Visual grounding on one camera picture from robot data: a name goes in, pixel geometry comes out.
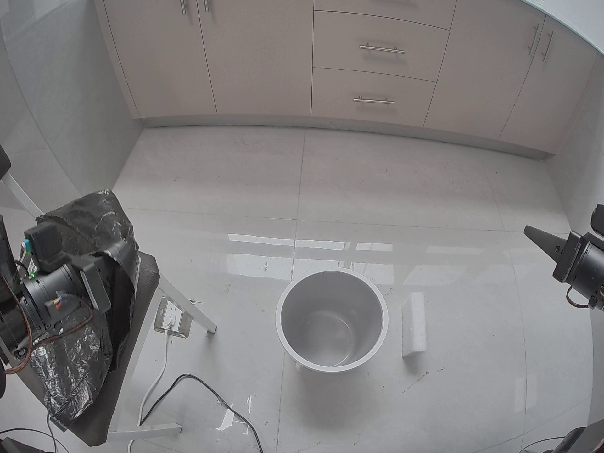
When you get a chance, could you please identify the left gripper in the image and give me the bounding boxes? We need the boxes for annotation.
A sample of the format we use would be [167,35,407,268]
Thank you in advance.
[23,253,112,337]

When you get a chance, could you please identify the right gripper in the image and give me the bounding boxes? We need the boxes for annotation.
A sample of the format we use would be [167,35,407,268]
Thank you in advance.
[524,226,604,301]

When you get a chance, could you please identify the black plastic bag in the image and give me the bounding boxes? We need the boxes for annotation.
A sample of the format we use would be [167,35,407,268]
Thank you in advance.
[28,189,142,426]

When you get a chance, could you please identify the white trash bin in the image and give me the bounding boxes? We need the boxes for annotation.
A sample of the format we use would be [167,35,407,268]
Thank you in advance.
[275,269,389,374]

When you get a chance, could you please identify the dark grey white-legged chair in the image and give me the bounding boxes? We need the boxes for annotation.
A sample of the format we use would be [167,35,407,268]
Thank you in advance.
[0,144,218,445]

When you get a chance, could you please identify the white foam block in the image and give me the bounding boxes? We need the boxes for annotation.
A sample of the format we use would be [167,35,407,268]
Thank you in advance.
[401,292,428,358]

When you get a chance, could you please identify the beige cabinet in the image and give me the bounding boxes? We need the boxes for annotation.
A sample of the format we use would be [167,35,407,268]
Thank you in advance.
[92,0,604,160]

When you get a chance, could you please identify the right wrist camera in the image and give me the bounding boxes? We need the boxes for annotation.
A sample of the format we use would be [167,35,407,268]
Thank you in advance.
[590,204,604,249]

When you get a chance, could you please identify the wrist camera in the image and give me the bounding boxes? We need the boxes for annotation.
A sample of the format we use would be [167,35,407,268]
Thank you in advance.
[25,222,71,275]
[590,204,604,249]

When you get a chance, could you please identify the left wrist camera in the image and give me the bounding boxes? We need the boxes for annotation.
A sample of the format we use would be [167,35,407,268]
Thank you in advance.
[25,222,71,275]

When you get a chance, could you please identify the white cable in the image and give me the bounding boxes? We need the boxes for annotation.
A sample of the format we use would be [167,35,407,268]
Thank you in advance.
[126,331,171,453]

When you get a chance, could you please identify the black cable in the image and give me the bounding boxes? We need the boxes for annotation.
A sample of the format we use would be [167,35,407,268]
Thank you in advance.
[523,436,569,453]
[138,374,263,453]

